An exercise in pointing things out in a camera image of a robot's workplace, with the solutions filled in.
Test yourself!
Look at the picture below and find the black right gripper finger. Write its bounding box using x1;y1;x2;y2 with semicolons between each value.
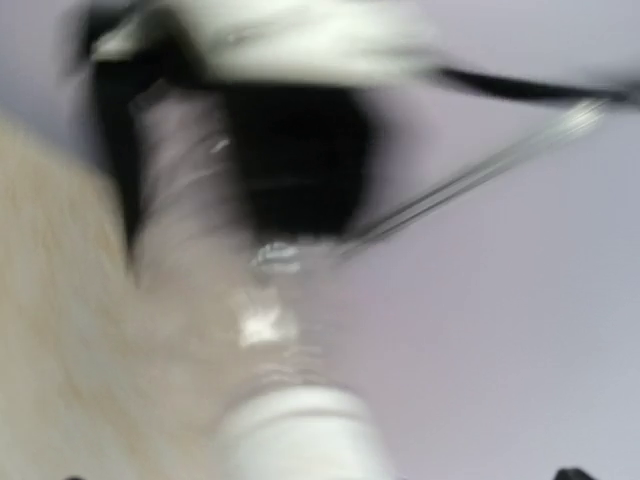
553;467;596;480

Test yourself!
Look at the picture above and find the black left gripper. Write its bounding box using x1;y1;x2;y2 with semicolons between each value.
89;59;375;249

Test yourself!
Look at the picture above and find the clear bottle white cap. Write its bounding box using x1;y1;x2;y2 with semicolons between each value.
127;89;396;480

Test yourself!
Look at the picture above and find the white Pocari Sweat cap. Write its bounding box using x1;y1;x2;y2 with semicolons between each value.
215;385;397;480

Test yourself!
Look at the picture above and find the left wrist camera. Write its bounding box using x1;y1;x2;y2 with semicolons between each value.
91;1;439;87

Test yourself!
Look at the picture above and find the left camera cable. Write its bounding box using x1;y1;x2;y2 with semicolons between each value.
434;67;634;104

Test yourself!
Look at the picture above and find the left aluminium frame post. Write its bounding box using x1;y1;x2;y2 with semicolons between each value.
341;100;608;257

